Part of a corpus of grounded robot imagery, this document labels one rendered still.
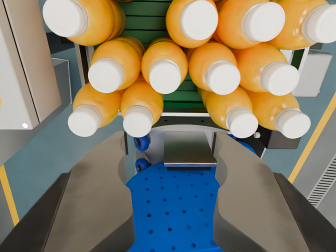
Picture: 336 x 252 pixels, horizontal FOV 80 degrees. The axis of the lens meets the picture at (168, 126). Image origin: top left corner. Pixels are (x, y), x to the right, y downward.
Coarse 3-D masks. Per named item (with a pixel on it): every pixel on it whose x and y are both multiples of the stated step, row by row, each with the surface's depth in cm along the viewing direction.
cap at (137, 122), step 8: (128, 112) 28; (136, 112) 27; (144, 112) 27; (128, 120) 27; (136, 120) 27; (144, 120) 27; (128, 128) 28; (136, 128) 28; (144, 128) 28; (136, 136) 28
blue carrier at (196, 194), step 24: (144, 192) 40; (168, 192) 40; (192, 192) 40; (216, 192) 40; (144, 216) 35; (168, 216) 35; (192, 216) 35; (144, 240) 31; (168, 240) 31; (192, 240) 31
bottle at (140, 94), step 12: (132, 84) 33; (144, 84) 32; (132, 96) 30; (144, 96) 30; (156, 96) 32; (120, 108) 32; (132, 108) 29; (144, 108) 29; (156, 108) 31; (156, 120) 32
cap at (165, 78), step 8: (160, 64) 24; (168, 64) 24; (152, 72) 24; (160, 72) 24; (168, 72) 24; (176, 72) 24; (152, 80) 25; (160, 80) 25; (168, 80) 25; (176, 80) 25; (160, 88) 25; (168, 88) 25; (176, 88) 25
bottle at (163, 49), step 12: (168, 36) 41; (156, 48) 28; (168, 48) 27; (180, 48) 30; (144, 60) 28; (156, 60) 26; (168, 60) 26; (180, 60) 27; (144, 72) 28; (180, 72) 27
